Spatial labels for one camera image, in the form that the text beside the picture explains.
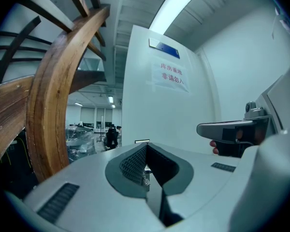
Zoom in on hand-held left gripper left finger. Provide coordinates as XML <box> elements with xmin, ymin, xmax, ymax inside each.
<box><xmin>23</xmin><ymin>142</ymin><xmax>167</xmax><ymax>232</ymax></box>

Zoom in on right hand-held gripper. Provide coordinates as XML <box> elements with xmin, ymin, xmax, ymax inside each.
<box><xmin>196</xmin><ymin>101</ymin><xmax>273</xmax><ymax>158</ymax></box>

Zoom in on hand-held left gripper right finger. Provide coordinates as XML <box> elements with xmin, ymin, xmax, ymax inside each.
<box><xmin>146</xmin><ymin>143</ymin><xmax>245</xmax><ymax>228</ymax></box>

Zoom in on white door with sign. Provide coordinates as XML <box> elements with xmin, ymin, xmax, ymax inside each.
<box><xmin>121</xmin><ymin>24</ymin><xmax>223</xmax><ymax>154</ymax></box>

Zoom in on blue and grey door plate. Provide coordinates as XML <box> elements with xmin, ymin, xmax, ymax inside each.
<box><xmin>148</xmin><ymin>38</ymin><xmax>181</xmax><ymax>59</ymax></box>

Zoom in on person's right hand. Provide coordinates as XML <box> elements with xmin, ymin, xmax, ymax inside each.
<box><xmin>209</xmin><ymin>140</ymin><xmax>220</xmax><ymax>155</ymax></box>

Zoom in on plastic wrapped pallet load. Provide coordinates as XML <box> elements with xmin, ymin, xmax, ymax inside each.
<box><xmin>65</xmin><ymin>125</ymin><xmax>97</xmax><ymax>164</ymax></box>

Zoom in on black office chair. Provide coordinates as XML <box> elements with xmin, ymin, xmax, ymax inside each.
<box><xmin>103</xmin><ymin>127</ymin><xmax>119</xmax><ymax>152</ymax></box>

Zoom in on metal stand on wheels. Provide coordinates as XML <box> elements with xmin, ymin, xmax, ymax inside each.
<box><xmin>97</xmin><ymin>116</ymin><xmax>107</xmax><ymax>144</ymax></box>

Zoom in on white paper notice red print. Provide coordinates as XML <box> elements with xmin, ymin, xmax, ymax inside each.
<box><xmin>146</xmin><ymin>56</ymin><xmax>191</xmax><ymax>94</ymax></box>

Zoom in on black pallet stacker machine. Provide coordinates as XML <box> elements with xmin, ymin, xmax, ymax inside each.
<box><xmin>0</xmin><ymin>127</ymin><xmax>39</xmax><ymax>193</ymax></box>

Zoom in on dark wooden staircase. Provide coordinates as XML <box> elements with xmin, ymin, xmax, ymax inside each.
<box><xmin>0</xmin><ymin>0</ymin><xmax>109</xmax><ymax>95</ymax></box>

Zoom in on brown wooden stair panel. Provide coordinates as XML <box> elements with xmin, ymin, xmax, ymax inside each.
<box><xmin>0</xmin><ymin>75</ymin><xmax>35</xmax><ymax>170</ymax></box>

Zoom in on long ceiling light strip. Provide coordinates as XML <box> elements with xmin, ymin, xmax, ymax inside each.
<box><xmin>149</xmin><ymin>0</ymin><xmax>206</xmax><ymax>35</ymax></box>

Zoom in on brown wooden stair stringer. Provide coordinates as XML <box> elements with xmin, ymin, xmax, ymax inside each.
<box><xmin>25</xmin><ymin>4</ymin><xmax>111</xmax><ymax>183</ymax></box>

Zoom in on black flat wall bar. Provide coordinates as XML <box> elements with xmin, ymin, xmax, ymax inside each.
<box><xmin>0</xmin><ymin>15</ymin><xmax>42</xmax><ymax>88</ymax></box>

